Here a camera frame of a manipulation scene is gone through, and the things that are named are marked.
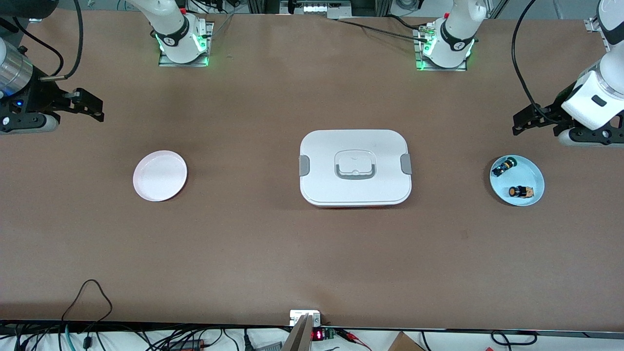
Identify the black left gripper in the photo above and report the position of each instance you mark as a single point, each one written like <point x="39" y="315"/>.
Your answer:
<point x="552" y="109"/>

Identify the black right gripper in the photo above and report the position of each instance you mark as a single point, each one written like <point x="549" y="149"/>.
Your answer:
<point x="38" y="99"/>

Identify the orange push-button switch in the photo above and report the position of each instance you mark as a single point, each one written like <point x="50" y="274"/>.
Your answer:
<point x="520" y="191"/>

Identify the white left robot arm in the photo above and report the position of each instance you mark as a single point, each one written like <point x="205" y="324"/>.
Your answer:
<point x="456" y="29"/>

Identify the light blue round plate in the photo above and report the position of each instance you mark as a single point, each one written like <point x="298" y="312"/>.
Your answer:
<point x="529" y="170"/>

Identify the pink round plate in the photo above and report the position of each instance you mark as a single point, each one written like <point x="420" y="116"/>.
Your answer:
<point x="160" y="176"/>

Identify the white lidded container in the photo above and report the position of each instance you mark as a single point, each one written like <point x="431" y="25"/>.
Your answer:
<point x="356" y="192"/>

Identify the brown cardboard piece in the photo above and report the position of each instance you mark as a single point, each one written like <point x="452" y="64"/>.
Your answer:
<point x="404" y="343"/>

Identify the white metal table clamp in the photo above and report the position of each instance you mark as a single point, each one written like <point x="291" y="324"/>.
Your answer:
<point x="297" y="317"/>

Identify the red digit display module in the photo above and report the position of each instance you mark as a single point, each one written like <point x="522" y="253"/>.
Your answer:
<point x="318" y="335"/>

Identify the grey slanted beam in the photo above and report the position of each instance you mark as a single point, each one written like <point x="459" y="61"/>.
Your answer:
<point x="300" y="339"/>

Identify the green push-button switch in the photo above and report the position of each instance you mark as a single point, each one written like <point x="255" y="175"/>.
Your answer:
<point x="503" y="167"/>

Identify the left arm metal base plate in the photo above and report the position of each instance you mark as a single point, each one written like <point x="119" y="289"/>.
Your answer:
<point x="418" y="53"/>

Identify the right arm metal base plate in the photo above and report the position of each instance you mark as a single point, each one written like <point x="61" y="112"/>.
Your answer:
<point x="208" y="44"/>

